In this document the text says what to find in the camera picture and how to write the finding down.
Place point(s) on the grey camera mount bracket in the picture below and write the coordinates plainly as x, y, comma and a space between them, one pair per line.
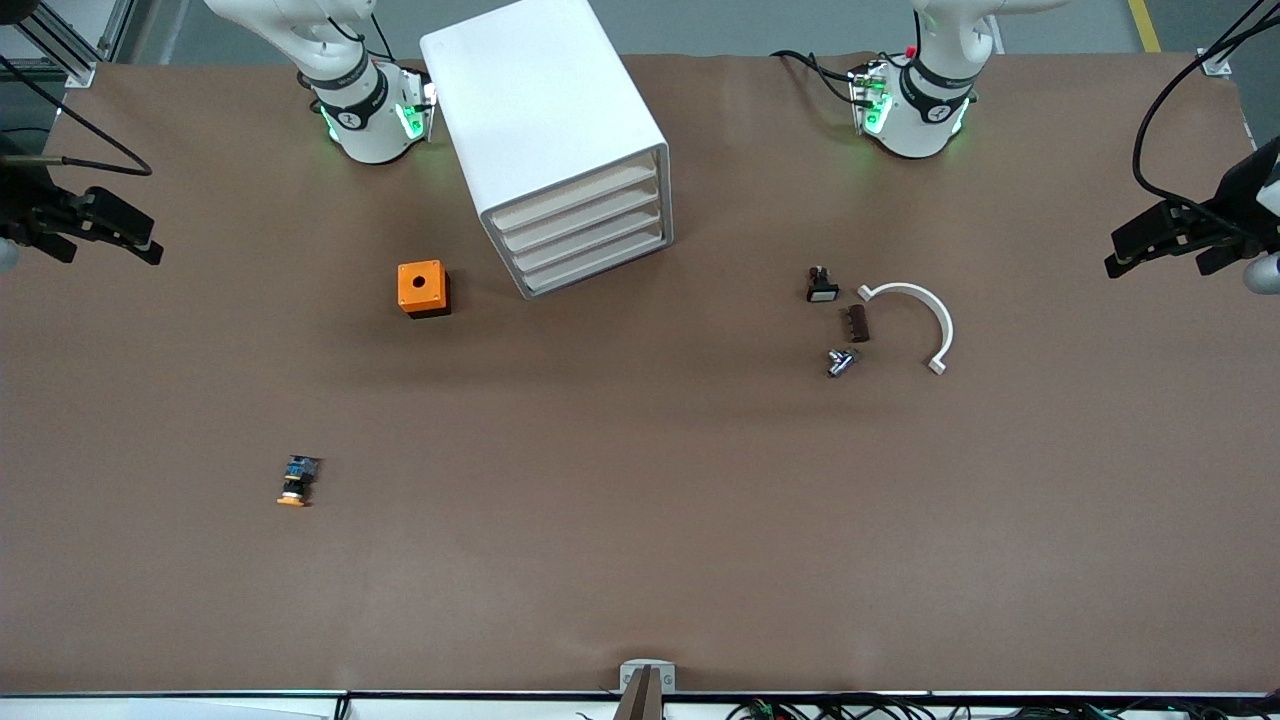
647, 678

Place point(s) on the small silver black connector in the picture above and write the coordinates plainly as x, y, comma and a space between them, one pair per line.
841, 362

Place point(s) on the brown terminal block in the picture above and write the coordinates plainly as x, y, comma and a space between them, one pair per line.
857, 323

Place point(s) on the white curved plastic bracket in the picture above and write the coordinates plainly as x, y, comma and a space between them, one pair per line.
940, 315

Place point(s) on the black white square push button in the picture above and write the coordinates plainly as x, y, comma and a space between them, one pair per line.
822, 288

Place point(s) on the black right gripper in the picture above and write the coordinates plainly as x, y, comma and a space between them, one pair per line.
22, 203

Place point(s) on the orange mushroom push button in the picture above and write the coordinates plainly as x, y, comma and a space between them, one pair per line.
297, 480

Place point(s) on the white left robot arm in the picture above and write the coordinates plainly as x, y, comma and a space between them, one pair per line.
915, 110

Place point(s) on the orange button enclosure box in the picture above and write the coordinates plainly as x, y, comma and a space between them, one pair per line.
418, 283

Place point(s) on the brown table cover mat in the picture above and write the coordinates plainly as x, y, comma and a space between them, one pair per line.
640, 500

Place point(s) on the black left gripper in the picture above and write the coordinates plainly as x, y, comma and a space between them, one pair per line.
1243, 196

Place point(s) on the aluminium frame profile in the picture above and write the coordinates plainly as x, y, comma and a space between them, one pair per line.
60, 45
1218, 62

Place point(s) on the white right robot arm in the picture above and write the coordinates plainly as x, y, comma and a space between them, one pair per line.
365, 120

